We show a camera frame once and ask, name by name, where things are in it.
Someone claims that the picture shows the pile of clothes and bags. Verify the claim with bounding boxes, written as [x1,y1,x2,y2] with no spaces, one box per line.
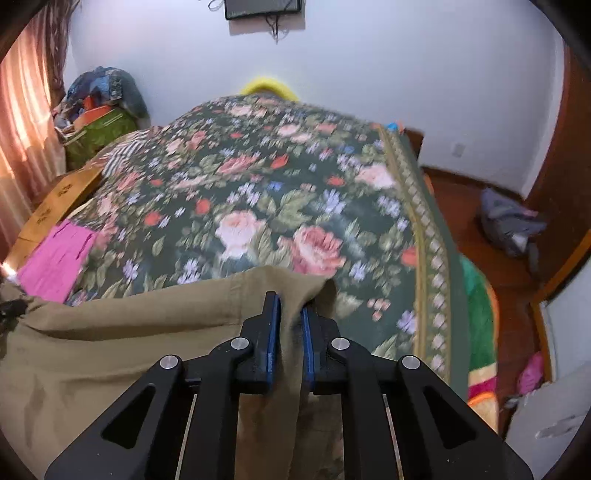
[52,67,149,139]

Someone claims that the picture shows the pink cloth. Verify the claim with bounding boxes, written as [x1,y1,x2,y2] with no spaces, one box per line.
[516,352,546,396]
[17,220,98,304]

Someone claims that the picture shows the striped cloth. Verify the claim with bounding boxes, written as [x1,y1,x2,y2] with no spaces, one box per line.
[100,130,160,178]

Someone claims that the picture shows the yellow pillow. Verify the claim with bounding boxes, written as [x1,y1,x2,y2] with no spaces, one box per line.
[240,78,301,101]

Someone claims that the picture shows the white panel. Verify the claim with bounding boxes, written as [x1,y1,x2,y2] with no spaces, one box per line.
[505,288,591,478]

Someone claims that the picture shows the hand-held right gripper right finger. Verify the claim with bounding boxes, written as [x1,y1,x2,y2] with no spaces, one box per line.
[301,306,536,480]

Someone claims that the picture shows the floral bedspread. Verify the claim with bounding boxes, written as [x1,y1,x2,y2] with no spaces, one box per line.
[65,95,469,393]

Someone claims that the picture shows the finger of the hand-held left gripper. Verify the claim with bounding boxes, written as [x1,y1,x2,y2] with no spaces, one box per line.
[0,299,27,329]

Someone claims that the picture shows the grey cloth heap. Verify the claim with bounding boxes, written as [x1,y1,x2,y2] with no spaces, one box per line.
[479,188,548,259]

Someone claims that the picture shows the green bag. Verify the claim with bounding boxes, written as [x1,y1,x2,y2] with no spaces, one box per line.
[64,108,139,171]

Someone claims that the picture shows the cardboard box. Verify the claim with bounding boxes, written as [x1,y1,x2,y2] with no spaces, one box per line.
[6,165,103,269]

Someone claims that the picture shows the wall-mounted television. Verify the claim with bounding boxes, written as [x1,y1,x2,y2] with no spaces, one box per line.
[224,0,304,21]

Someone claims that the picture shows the pink curtain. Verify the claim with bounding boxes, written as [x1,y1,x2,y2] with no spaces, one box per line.
[0,0,80,252]

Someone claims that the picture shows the wooden wardrobe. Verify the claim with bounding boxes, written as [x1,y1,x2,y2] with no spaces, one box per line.
[524,44,591,301]

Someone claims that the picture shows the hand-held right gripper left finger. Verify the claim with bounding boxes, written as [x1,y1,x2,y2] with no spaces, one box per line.
[44,292,281,480]

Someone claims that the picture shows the khaki pants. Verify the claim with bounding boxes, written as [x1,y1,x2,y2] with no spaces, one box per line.
[0,266,343,480]

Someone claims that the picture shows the colourful fleece blanket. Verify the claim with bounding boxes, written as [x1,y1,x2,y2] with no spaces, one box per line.
[459,255,500,432]

